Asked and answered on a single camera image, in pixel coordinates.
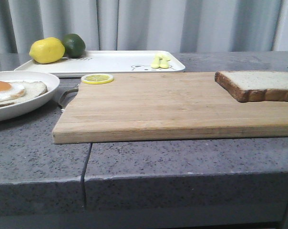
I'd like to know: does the white round plate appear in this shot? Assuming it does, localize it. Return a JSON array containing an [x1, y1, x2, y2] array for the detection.
[[0, 71, 60, 121]]

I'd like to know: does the fried egg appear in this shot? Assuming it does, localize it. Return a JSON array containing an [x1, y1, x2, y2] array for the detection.
[[0, 81, 25, 102]]

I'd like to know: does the lemon slice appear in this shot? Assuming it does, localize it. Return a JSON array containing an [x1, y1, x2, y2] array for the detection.
[[81, 73, 114, 84]]

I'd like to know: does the grey curtain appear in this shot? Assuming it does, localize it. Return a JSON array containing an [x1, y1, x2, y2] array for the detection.
[[0, 0, 288, 53]]

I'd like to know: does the white rectangular tray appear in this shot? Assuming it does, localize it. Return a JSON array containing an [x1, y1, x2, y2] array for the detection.
[[15, 51, 185, 78]]

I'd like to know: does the yellow lemon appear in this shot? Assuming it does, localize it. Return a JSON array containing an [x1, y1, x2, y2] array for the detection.
[[29, 37, 65, 64]]

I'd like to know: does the wooden cutting board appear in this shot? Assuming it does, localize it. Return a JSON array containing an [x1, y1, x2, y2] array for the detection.
[[52, 73, 288, 144]]

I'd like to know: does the metal cutting board handle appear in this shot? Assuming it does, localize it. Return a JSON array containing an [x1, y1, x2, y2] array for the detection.
[[57, 84, 79, 112]]

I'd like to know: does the right yellow-green utensil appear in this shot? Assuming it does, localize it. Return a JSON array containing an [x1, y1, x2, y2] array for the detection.
[[159, 54, 170, 69]]

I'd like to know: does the left yellow-green utensil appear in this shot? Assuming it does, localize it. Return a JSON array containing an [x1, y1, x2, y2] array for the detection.
[[150, 54, 163, 69]]

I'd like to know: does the yellow-green utensil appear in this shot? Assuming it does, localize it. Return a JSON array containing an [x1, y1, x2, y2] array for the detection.
[[159, 54, 170, 69], [150, 54, 163, 69]]

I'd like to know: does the white bread slice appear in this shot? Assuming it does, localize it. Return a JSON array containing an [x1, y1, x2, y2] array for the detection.
[[215, 71, 288, 103]]

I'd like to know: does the green lime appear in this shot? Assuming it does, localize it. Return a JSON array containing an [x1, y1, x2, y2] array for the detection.
[[62, 33, 86, 58]]

